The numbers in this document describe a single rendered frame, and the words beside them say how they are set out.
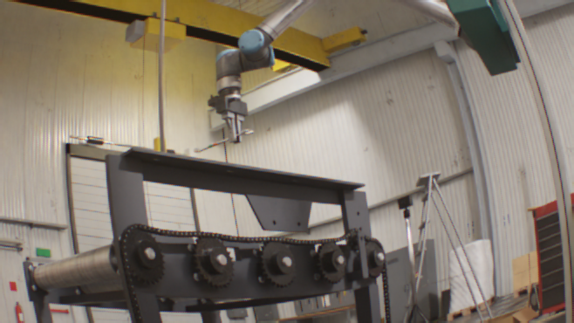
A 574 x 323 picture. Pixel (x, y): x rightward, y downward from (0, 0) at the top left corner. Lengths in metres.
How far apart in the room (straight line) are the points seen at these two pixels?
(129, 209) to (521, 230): 10.71
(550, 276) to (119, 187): 2.78
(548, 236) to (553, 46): 9.04
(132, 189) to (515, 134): 10.89
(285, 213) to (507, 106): 10.35
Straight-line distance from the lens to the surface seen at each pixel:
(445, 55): 12.51
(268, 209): 2.26
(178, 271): 1.86
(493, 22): 1.87
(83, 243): 12.29
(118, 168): 1.80
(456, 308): 10.25
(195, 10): 11.26
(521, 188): 12.09
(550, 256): 3.74
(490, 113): 12.55
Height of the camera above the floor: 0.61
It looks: 14 degrees up
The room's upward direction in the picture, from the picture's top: 9 degrees counter-clockwise
